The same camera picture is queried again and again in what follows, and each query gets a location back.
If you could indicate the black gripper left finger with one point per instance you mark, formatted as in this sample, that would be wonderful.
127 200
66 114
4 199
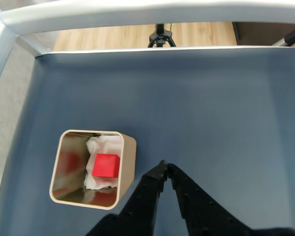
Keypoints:
147 196

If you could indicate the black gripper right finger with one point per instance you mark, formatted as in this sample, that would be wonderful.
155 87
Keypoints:
199 211

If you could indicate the red cube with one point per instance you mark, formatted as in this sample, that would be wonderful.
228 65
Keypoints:
105 166

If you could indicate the beige square metal box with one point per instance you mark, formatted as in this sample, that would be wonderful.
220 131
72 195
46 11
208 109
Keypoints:
127 159

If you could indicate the white crumpled tissue paper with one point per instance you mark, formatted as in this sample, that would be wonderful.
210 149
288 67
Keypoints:
100 183

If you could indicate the silver pole with black clamp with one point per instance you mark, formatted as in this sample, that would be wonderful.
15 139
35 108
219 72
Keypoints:
292 37

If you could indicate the black camera tripod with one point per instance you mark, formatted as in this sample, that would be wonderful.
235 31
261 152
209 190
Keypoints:
161 37

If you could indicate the white table frame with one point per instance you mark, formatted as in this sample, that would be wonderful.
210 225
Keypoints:
88 14

